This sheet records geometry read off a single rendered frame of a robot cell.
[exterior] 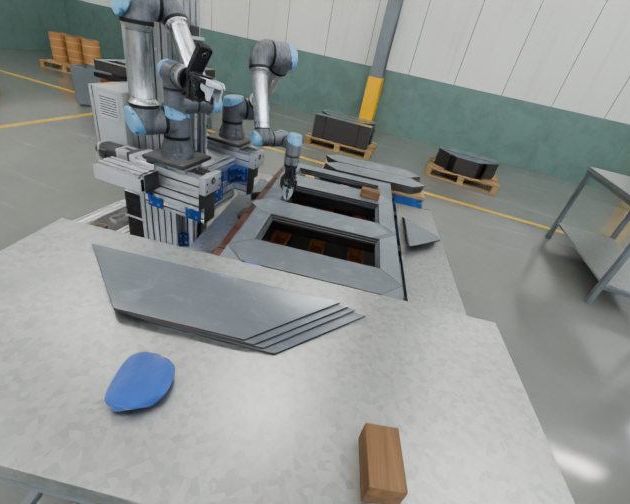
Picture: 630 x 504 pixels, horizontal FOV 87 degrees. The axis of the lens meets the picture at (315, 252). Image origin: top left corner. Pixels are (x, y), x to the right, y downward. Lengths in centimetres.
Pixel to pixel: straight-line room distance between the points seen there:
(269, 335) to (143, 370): 25
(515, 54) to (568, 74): 108
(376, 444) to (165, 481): 32
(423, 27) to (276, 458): 846
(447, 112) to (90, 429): 849
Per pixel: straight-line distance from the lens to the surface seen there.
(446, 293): 168
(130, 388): 69
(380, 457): 63
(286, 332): 78
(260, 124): 178
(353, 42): 888
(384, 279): 142
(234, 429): 66
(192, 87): 125
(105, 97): 214
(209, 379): 72
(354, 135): 614
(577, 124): 916
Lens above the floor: 163
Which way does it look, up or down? 32 degrees down
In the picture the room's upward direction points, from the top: 12 degrees clockwise
